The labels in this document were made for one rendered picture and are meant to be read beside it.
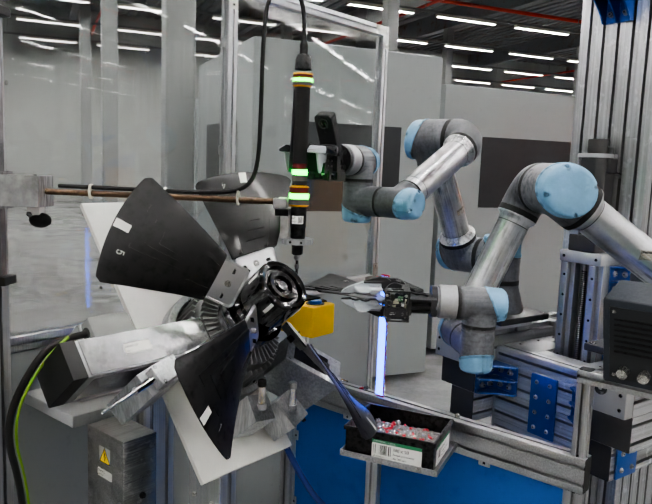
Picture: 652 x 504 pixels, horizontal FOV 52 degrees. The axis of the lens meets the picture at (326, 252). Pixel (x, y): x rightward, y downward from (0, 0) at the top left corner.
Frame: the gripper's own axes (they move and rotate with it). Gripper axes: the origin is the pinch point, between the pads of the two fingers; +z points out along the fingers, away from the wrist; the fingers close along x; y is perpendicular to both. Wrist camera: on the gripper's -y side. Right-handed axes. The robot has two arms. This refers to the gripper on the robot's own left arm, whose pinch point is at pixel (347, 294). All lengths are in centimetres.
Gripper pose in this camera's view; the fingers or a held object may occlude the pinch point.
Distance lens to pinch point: 153.8
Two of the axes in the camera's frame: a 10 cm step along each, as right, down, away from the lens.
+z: -10.0, -0.4, 0.5
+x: -0.3, 9.7, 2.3
